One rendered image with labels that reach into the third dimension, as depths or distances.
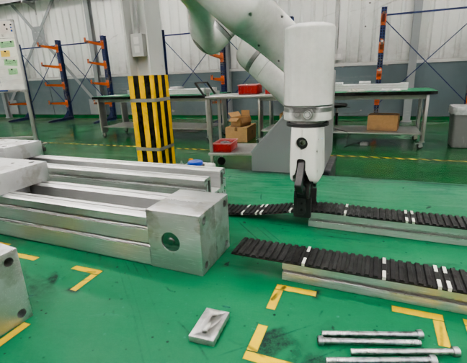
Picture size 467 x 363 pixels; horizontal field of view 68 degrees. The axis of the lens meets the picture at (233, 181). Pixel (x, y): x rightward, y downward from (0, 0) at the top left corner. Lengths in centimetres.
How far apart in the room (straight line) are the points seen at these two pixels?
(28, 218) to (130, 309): 32
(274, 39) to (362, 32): 754
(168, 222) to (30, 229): 31
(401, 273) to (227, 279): 23
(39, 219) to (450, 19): 803
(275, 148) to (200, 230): 57
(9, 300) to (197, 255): 23
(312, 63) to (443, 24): 773
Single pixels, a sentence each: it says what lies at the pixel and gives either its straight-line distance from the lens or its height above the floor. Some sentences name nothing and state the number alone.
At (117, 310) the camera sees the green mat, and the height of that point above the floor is 78.
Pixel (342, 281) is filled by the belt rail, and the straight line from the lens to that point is 50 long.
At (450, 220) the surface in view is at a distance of 69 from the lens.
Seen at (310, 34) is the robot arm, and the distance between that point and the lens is 60.
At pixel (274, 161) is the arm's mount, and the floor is 81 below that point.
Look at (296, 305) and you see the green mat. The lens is 47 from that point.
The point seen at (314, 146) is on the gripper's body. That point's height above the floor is 94.
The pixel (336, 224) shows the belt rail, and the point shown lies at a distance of 66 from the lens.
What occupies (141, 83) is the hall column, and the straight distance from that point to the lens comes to 397.
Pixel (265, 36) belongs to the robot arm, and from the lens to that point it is 69.
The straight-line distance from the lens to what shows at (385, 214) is 67.
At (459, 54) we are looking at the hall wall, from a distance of 828.
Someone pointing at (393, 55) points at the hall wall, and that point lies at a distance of 816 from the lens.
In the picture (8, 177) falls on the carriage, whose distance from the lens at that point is 77.
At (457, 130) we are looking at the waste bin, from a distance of 555.
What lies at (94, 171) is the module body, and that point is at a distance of 85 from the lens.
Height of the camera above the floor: 106
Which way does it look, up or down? 17 degrees down
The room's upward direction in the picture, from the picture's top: 2 degrees counter-clockwise
